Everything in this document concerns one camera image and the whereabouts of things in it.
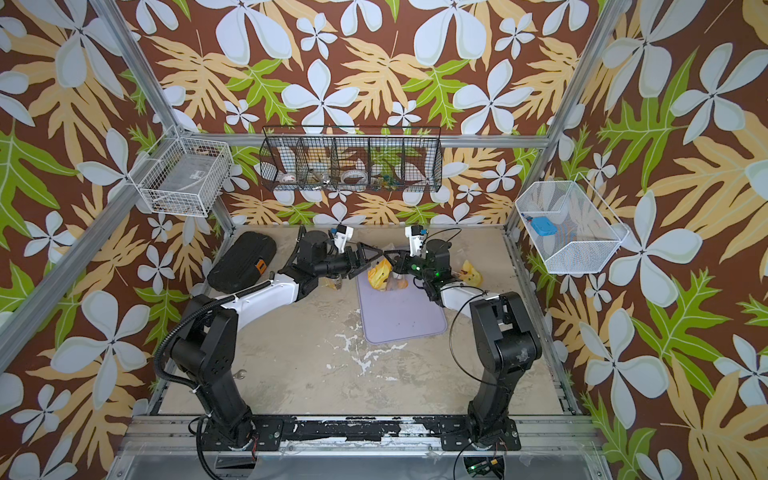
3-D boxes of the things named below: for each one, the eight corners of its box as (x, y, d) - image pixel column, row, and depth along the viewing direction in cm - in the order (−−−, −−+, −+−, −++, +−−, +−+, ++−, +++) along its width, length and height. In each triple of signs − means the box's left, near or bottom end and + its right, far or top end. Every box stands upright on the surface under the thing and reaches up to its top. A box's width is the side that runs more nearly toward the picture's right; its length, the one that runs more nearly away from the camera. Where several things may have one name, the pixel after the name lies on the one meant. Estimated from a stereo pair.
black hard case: (211, 290, 105) (200, 278, 99) (251, 242, 119) (244, 228, 113) (246, 302, 102) (237, 290, 96) (283, 251, 116) (277, 238, 110)
